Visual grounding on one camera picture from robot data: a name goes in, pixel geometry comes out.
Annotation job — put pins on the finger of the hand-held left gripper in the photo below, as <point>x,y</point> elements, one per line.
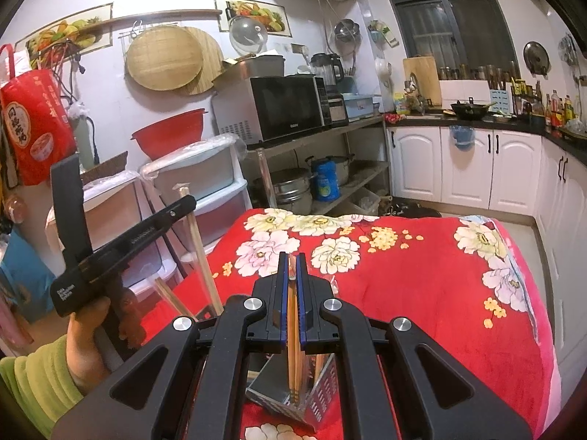
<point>137,236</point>
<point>69,206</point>

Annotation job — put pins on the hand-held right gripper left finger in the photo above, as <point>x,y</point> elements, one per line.
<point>275,293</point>

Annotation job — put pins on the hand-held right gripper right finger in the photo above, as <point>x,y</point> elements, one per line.
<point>314,298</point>

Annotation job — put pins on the chopstick pair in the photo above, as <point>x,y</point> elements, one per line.
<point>172,298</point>
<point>296,357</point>
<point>202,266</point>

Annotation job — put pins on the grey plastic utensil holder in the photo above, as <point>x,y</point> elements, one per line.
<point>266,385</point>

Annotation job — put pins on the person's left forearm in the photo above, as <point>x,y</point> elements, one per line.
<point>36,376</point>

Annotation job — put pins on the hanging steel utensils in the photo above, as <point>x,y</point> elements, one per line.
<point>568,50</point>

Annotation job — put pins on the person's left hand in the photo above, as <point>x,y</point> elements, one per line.
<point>82,353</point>

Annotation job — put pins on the plastic drawer unit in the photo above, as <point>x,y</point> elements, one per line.
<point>192,169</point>
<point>110,201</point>

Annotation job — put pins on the brown cardboard piece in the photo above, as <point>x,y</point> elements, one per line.
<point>110,169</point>

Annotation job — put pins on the red hanging bag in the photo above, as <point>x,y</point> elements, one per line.
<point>36,123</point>

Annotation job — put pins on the red floral blanket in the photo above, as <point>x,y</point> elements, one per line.
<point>412,307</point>

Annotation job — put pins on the steel steamer pot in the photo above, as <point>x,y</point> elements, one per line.
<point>293,192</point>

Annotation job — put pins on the red plastic basin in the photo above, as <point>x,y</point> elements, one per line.
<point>169,135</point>

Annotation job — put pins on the blue canister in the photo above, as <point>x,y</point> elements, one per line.
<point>325,181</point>

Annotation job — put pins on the steel stockpot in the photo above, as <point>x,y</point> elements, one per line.
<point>346,169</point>

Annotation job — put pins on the round bamboo tray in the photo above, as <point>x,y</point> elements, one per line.
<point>165,57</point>
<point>211,64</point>

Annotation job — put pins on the metal kitchen shelf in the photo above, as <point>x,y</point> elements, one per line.
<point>357,123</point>

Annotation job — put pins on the microwave oven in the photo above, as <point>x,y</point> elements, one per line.
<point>289,105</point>

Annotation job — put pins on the small black appliance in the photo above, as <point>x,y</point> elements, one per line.
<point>338,110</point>

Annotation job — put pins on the light blue appliance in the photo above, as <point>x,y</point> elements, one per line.
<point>362,105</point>

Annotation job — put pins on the white kitchen cabinets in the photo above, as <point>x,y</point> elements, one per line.
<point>467,169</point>

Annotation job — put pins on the metal baking tray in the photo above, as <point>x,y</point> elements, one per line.
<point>266,66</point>

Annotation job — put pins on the blue hanging bin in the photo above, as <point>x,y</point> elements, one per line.
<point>461,137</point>

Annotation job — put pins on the long wooden pole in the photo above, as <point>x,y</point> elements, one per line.
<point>183,11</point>

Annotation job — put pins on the black blender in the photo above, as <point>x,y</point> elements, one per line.
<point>325,71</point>

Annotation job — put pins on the glass pot lid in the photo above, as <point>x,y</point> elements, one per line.
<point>247,36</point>

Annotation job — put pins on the white hanging jug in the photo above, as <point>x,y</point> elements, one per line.
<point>383,68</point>

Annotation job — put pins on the black wok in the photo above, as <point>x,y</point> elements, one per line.
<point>467,110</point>

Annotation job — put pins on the wooden cutting board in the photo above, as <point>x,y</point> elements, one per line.
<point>424,78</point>

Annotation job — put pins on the white box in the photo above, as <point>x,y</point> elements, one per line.
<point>463,91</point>

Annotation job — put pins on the hanging steel colander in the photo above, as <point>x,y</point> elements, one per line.
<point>346,32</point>

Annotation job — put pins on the row of jars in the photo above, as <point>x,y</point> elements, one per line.
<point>463,72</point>

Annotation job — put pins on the white knife rack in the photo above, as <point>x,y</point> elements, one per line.
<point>500,101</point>

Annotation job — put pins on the hanging vegetable grater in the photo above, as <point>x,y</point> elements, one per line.
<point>385,34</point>

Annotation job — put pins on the row of condiment bottles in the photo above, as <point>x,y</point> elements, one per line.
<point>555,110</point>

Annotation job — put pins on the dark framed window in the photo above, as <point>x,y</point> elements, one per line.
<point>458,23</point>

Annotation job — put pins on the steel pot lid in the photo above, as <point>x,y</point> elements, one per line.
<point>536,57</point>

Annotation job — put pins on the black range hood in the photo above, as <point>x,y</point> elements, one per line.
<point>568,0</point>

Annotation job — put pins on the fruit wall poster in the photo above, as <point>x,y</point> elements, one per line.
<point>69,30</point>
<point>261,11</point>

